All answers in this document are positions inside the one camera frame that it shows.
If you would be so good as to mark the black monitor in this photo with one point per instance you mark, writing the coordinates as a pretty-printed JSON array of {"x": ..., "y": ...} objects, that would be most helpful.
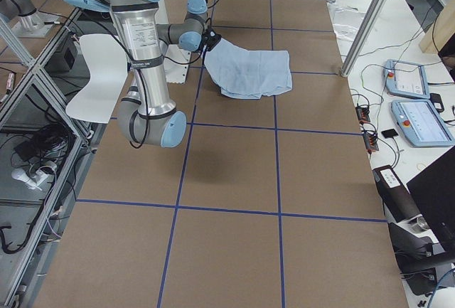
[{"x": 433, "y": 192}]

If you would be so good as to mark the grey aluminium frame post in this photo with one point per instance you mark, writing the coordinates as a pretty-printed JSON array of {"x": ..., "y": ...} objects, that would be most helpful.
[{"x": 361, "y": 37}]

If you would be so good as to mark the blue teach pendant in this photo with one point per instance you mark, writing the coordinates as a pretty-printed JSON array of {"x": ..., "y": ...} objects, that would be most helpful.
[
  {"x": 406, "y": 79},
  {"x": 421, "y": 124}
]

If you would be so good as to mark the blue teach pendant near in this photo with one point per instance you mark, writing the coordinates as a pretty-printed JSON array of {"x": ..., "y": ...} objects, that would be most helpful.
[{"x": 421, "y": 124}]

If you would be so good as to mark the blue teach pendant far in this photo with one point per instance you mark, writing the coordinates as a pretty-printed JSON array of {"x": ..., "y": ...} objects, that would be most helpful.
[{"x": 406, "y": 79}]

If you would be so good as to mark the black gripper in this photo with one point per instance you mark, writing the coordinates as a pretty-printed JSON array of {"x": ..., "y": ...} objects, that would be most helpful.
[{"x": 213, "y": 42}]

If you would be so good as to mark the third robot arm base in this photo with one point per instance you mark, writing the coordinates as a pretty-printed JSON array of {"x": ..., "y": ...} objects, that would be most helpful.
[{"x": 31, "y": 23}]

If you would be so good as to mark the black box with label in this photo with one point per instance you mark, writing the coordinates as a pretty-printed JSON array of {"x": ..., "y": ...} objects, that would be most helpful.
[{"x": 394, "y": 194}]

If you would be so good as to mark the orange black electronics module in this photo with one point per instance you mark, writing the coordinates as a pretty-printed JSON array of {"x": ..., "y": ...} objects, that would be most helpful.
[{"x": 363, "y": 114}]

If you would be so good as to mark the white curved plastic sheet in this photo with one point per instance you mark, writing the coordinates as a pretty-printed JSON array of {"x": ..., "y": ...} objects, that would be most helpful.
[{"x": 107, "y": 65}]

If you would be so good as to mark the light blue button-up shirt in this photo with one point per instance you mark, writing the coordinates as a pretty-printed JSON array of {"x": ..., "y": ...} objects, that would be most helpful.
[{"x": 248, "y": 75}]

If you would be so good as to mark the white power strip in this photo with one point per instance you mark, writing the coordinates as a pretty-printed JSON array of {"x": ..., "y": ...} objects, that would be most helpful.
[{"x": 33, "y": 182}]

